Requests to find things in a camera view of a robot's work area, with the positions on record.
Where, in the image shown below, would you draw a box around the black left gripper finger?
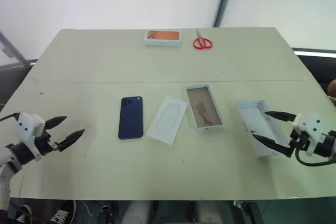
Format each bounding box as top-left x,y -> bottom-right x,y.
44,115 -> 68,131
58,129 -> 86,153

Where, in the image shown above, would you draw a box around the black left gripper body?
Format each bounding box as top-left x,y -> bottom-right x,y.
36,131 -> 63,157

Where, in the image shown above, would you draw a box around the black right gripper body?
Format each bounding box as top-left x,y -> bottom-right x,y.
287,130 -> 312,158

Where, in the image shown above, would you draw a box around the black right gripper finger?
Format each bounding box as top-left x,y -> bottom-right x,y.
251,133 -> 292,159
264,111 -> 297,123

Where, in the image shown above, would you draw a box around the white box lid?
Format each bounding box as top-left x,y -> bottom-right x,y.
234,99 -> 290,159

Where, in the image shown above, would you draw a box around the dark blue smartphone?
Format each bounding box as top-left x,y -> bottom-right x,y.
118,95 -> 144,140

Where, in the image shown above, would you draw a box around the white cardboard insert tray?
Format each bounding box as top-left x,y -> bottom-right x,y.
146,94 -> 189,146

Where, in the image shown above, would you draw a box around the white box base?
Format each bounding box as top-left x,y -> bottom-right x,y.
185,83 -> 227,134

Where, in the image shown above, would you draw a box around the orange print phone box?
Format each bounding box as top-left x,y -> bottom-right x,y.
143,30 -> 183,48

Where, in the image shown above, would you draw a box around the bystander person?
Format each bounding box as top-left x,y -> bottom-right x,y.
326,78 -> 336,104

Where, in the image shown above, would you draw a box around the black white sneaker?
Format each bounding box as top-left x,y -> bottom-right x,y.
15,204 -> 34,224
49,199 -> 77,224

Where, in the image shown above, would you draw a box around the small black device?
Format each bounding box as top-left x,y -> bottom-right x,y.
100,204 -> 114,224

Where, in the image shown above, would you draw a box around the grey metal bar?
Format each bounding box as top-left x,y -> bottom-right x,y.
0,29 -> 27,65

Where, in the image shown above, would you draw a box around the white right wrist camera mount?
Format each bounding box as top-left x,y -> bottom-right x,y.
292,111 -> 327,157

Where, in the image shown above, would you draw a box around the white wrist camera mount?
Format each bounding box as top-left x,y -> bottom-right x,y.
292,111 -> 327,157
16,112 -> 46,162

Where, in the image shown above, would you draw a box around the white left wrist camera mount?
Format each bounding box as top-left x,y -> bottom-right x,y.
16,112 -> 46,162

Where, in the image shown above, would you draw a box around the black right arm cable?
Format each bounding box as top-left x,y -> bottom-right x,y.
295,147 -> 336,167

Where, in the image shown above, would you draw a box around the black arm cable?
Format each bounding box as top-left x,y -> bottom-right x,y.
0,113 -> 21,123
295,147 -> 336,167

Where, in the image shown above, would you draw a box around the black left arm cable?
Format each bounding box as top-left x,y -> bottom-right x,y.
0,113 -> 21,123

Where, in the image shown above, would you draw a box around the black metal bracket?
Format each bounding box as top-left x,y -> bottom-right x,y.
240,201 -> 264,224

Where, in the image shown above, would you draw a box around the dark horizontal rail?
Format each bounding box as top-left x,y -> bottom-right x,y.
290,47 -> 336,59

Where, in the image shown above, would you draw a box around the red handled scissors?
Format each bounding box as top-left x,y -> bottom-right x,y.
193,29 -> 214,51

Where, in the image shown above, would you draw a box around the dark window frame post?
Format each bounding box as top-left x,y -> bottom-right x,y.
213,0 -> 237,28

